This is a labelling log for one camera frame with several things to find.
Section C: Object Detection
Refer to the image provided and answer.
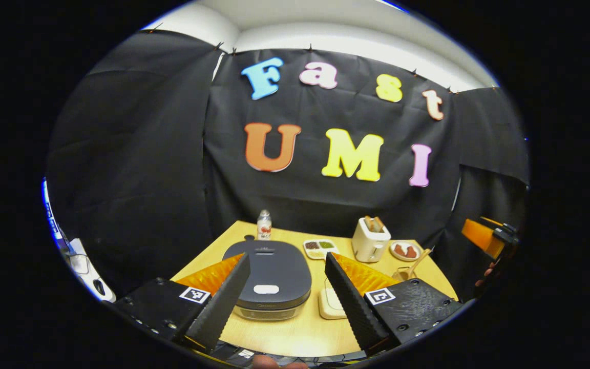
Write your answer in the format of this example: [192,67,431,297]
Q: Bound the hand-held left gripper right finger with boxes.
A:
[324,252,463,354]

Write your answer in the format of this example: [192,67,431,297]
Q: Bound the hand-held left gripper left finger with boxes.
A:
[103,253,251,354]

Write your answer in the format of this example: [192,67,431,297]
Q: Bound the wooden spoon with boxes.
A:
[407,248,433,280]

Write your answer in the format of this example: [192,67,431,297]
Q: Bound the black rice cooker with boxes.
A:
[222,235,312,322]

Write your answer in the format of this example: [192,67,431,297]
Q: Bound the white toaster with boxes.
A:
[351,216,392,263]

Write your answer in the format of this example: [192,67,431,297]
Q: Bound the white divided spice dish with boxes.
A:
[303,239,339,260]

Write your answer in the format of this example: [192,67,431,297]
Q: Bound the white round plate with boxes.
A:
[389,240,422,262]

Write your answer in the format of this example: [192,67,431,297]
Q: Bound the small clear water bottle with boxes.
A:
[257,209,272,241]

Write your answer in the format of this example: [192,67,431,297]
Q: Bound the white desk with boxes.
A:
[65,237,117,303]

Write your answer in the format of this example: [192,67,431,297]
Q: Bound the black backdrop cloth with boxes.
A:
[47,30,531,298]

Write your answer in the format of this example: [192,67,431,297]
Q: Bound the computer monitor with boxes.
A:
[41,177,62,241]

